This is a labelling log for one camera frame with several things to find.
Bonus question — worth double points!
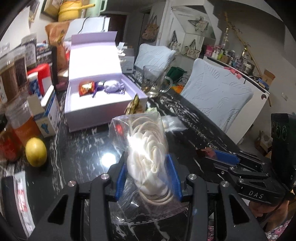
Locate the clear bag white rings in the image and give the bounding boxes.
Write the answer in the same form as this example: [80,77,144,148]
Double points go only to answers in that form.
[108,111,188,226]

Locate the lavender satin pouch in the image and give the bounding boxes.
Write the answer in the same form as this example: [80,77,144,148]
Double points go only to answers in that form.
[92,80,125,98]

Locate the red gold snack packet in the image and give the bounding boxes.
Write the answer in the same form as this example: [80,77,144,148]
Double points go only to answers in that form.
[79,81,95,97]

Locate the person's right hand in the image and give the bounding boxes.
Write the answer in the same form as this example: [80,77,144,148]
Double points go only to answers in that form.
[249,200,289,224]

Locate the yellow lemon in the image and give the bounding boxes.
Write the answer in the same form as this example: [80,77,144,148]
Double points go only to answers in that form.
[25,138,47,168]

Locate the glass mug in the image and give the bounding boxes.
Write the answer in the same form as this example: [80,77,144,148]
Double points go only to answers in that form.
[141,65,173,98]

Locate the blue white medicine box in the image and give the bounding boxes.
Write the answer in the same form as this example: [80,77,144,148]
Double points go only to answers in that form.
[27,85,60,138]

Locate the amber liquid jar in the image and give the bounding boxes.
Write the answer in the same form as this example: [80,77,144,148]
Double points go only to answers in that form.
[4,99,42,147]

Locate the white lavender gift box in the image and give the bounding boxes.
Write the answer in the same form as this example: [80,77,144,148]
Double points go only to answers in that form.
[64,32,147,132]

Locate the red plastic container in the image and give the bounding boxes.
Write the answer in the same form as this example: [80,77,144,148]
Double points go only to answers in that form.
[28,63,52,96]

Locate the brown hanging tote bag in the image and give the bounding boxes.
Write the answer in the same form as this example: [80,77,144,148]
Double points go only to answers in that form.
[142,15,159,42]

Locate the white mini fridge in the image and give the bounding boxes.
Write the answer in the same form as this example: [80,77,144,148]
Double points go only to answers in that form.
[64,16,110,41]

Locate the brown paper snack bag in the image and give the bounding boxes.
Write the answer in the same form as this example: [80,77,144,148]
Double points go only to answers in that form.
[45,21,70,70]

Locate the yellow electric pot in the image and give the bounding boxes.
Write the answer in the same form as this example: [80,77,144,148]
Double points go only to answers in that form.
[58,1,95,22]

